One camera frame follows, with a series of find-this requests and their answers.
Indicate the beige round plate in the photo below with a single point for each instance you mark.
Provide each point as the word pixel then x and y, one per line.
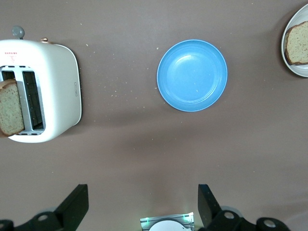
pixel 296 71

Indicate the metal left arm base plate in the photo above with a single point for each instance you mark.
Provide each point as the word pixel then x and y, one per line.
pixel 146 220

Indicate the brown bread slice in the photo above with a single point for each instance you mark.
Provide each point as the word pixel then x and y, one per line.
pixel 298 43
pixel 10 110

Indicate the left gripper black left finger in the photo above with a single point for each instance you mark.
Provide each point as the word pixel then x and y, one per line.
pixel 65 216

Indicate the white two-slot toaster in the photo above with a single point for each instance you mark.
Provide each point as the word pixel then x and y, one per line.
pixel 57 84

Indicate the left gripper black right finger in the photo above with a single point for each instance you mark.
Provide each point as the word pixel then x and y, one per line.
pixel 213 216

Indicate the blue round plate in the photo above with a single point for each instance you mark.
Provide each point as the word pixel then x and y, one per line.
pixel 192 75

